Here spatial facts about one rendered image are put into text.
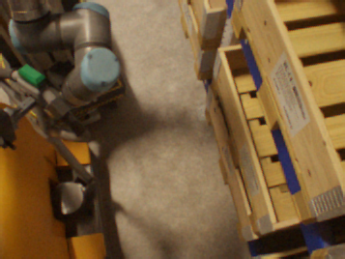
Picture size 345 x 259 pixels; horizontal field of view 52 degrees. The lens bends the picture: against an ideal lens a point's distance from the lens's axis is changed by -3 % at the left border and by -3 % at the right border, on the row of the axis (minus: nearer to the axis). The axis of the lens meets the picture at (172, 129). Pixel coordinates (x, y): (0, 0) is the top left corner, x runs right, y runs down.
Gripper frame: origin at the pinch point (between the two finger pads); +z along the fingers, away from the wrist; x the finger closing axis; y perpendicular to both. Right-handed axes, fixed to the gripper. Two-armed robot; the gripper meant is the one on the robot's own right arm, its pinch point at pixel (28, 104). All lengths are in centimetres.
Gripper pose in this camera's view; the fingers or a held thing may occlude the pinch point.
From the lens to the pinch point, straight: 116.0
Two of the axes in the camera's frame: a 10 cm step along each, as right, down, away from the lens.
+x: 1.7, -5.5, -8.2
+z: 5.4, -6.4, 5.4
